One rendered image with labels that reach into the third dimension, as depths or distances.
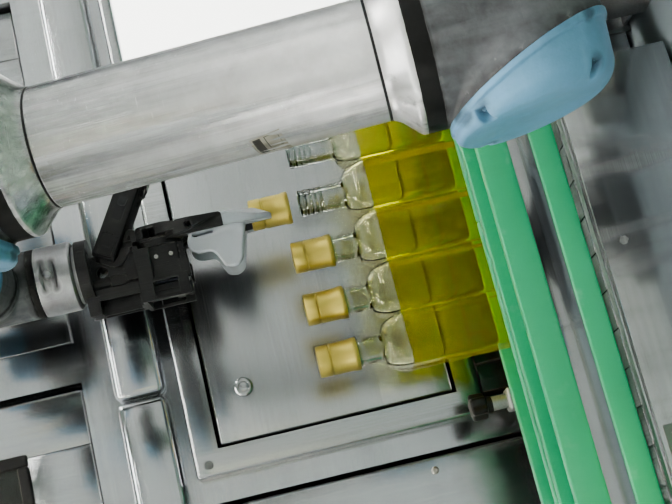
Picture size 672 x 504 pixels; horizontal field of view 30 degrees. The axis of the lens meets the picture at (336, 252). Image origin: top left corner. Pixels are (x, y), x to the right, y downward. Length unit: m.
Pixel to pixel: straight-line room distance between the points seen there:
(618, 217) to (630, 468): 0.24
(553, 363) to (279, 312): 0.39
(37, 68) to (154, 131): 0.81
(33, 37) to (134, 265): 0.41
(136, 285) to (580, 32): 0.68
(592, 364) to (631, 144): 0.22
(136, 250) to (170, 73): 0.52
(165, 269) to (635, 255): 0.48
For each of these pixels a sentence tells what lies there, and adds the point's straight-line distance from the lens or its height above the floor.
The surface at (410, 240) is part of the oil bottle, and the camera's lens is 1.33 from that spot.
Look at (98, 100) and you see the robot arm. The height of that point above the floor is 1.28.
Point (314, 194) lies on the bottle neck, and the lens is 1.36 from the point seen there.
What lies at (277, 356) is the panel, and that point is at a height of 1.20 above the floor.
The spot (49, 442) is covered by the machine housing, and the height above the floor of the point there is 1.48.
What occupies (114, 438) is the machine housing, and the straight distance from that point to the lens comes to 1.49.
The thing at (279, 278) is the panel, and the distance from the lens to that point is 1.48.
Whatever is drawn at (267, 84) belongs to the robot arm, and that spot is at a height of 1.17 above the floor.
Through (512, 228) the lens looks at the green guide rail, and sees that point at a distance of 1.23.
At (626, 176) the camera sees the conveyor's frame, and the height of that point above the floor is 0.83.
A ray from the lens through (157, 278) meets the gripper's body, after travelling 1.33.
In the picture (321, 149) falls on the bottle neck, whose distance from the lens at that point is 1.38.
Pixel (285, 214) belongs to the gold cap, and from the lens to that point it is 1.35.
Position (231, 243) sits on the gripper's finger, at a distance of 1.33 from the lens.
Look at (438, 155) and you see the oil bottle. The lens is 1.36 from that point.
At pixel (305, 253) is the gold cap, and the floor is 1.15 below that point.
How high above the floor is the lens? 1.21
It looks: 4 degrees down
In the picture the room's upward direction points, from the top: 103 degrees counter-clockwise
